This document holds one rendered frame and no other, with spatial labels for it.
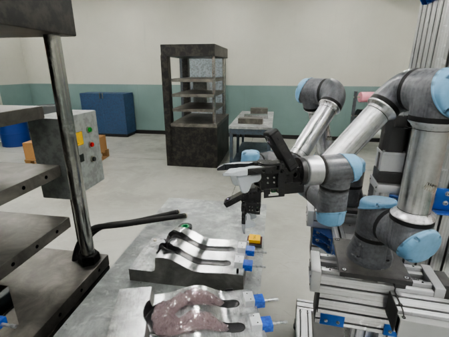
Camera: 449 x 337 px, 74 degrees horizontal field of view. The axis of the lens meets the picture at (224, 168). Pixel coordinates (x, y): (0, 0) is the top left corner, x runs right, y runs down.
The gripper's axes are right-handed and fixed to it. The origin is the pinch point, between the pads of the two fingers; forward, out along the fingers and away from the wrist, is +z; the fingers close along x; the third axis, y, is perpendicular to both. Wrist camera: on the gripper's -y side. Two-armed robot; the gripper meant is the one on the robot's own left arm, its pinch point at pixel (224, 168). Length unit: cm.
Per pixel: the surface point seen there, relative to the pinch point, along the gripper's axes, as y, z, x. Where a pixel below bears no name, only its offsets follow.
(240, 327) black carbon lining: 59, -8, 19
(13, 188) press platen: 11, 66, 48
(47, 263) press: 57, 72, 82
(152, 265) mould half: 52, 22, 58
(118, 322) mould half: 52, 31, 23
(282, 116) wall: 1, -289, 640
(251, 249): 49, -23, 53
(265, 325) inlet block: 57, -16, 15
